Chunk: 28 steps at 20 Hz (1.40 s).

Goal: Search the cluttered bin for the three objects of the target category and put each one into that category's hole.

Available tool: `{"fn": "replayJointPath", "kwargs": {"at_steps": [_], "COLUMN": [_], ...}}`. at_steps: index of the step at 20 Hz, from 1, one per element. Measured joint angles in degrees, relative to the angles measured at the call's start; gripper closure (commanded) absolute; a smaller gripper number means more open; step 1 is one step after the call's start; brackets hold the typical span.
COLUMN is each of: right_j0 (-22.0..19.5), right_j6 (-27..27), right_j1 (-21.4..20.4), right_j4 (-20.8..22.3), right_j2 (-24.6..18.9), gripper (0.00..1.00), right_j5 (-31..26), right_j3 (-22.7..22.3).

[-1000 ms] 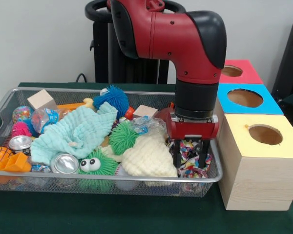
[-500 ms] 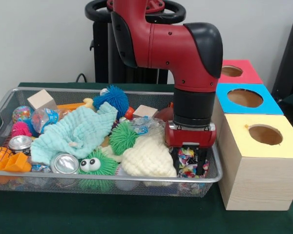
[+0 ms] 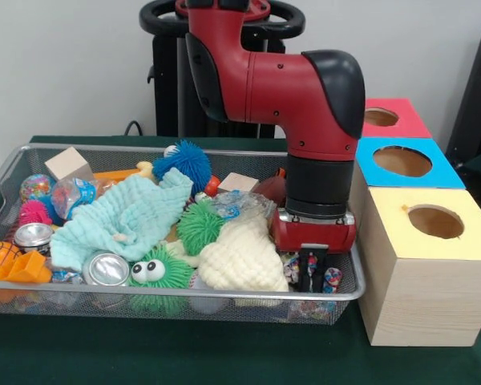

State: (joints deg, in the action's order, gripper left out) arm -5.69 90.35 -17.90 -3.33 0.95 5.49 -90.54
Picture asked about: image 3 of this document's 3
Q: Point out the orange toy basketball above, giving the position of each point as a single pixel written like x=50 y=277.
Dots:
x=0 y=256

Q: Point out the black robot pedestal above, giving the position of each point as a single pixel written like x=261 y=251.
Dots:
x=168 y=80

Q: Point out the green spiky ball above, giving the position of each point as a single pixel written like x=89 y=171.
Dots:
x=198 y=226

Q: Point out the green spiky toy with eyes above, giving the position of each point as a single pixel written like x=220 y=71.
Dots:
x=168 y=268

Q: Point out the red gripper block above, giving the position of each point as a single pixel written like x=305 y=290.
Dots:
x=312 y=234

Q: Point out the mint waffle cloth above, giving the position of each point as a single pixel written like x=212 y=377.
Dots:
x=124 y=216

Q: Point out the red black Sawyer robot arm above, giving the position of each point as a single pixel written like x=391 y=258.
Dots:
x=288 y=88

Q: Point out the blue spiky ball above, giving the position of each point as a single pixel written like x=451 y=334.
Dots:
x=184 y=160

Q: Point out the plain wooden cube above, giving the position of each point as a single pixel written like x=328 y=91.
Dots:
x=68 y=164

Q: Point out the cream waffle cloth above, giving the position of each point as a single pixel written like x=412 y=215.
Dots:
x=240 y=258

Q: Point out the colourful spotted cloth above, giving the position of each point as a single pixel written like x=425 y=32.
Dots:
x=333 y=278

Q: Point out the silver drink can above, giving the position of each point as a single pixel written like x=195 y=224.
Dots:
x=106 y=269

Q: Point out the black upright panel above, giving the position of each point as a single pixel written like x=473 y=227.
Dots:
x=475 y=92

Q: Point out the wooden box with three holes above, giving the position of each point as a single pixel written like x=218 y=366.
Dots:
x=425 y=297

